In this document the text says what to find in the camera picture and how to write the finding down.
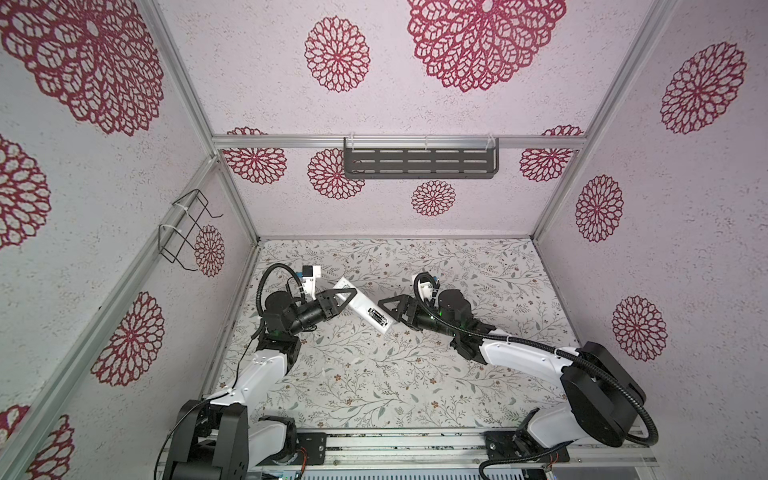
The black wire wall basket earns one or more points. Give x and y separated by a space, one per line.
174 236

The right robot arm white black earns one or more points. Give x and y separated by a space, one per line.
603 401

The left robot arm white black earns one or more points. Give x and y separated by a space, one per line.
211 438

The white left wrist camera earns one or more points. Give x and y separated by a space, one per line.
309 275

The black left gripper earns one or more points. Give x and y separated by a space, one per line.
324 306

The white remote control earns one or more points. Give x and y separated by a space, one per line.
366 309

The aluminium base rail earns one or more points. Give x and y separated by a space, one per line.
436 448

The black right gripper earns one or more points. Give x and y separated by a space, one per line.
410 312

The dark metal wall shelf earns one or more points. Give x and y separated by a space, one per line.
423 163

